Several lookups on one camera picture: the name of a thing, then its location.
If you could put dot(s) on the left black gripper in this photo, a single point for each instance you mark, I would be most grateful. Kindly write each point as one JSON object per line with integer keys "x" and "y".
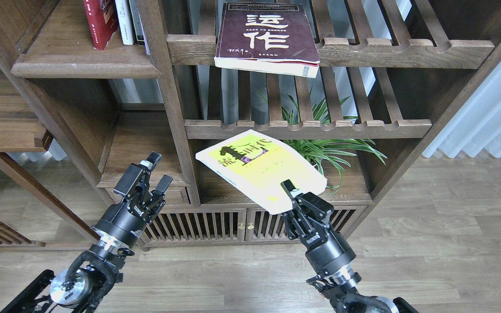
{"x": 122, "y": 224}

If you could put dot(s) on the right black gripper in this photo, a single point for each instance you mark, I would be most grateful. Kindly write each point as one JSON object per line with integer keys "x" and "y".
{"x": 309, "y": 221}

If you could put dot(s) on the yellow green cover book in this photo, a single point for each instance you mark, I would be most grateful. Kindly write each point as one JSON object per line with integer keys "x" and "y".
{"x": 257, "y": 164}

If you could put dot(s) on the red cover book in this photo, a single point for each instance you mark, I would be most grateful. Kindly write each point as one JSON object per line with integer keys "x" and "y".
{"x": 103, "y": 21}

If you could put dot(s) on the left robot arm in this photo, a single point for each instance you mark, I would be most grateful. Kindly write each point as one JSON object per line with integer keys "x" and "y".
{"x": 94, "y": 272}

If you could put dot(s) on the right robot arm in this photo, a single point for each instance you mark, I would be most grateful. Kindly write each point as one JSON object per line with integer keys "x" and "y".
{"x": 345, "y": 298}

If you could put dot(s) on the green spider plant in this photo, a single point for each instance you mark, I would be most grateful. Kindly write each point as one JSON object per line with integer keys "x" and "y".
{"x": 329, "y": 151}

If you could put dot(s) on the brass cabinet door knobs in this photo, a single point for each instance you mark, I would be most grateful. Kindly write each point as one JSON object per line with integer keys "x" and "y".
{"x": 248, "y": 226}

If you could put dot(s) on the dark wooden bookshelf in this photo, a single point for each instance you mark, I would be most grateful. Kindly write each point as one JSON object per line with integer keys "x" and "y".
{"x": 109, "y": 108}

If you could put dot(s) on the white upright book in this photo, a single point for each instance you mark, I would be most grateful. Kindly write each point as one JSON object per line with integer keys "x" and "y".
{"x": 125, "y": 21}

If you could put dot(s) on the dark upright book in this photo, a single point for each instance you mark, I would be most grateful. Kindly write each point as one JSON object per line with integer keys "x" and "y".
{"x": 137, "y": 23}

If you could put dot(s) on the dark red book white characters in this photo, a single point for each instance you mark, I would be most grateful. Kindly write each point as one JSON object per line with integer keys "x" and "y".
{"x": 266, "y": 38}

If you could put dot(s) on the white curtain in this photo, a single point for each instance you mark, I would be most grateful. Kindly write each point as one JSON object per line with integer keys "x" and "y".
{"x": 476, "y": 126}

